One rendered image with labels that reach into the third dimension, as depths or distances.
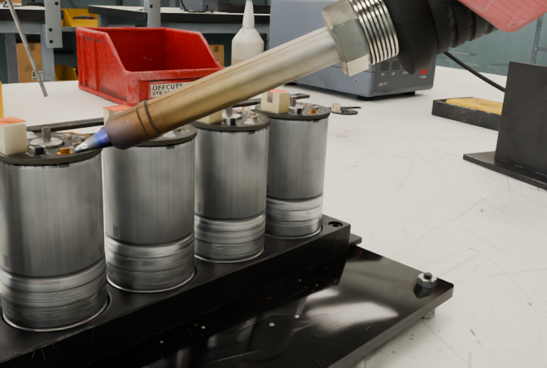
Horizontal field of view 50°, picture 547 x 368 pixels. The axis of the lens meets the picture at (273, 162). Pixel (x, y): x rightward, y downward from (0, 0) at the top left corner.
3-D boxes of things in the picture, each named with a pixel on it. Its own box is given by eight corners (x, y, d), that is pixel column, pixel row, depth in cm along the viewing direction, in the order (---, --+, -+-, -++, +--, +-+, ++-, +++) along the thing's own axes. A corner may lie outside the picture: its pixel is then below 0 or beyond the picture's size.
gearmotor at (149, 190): (211, 301, 17) (215, 128, 15) (138, 332, 15) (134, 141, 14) (161, 272, 19) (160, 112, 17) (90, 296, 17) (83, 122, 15)
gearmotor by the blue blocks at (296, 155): (333, 249, 21) (344, 107, 19) (286, 269, 19) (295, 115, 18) (283, 229, 22) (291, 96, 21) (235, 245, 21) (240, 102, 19)
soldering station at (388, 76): (435, 95, 65) (446, 5, 62) (369, 104, 57) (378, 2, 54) (332, 77, 75) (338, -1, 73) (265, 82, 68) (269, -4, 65)
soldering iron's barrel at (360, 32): (119, 176, 12) (406, 59, 12) (85, 109, 12) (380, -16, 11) (134, 158, 14) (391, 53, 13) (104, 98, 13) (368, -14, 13)
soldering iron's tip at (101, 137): (77, 163, 13) (119, 146, 13) (67, 142, 13) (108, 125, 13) (84, 157, 13) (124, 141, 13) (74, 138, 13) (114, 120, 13)
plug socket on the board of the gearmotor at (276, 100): (294, 111, 19) (295, 90, 19) (276, 114, 18) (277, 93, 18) (277, 107, 19) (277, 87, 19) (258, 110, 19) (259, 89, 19)
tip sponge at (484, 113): (540, 126, 50) (544, 108, 50) (501, 132, 47) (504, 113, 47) (469, 111, 56) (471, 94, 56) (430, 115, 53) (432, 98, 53)
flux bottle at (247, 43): (266, 87, 64) (270, -7, 62) (254, 90, 61) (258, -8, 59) (238, 84, 66) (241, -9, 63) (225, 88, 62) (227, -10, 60)
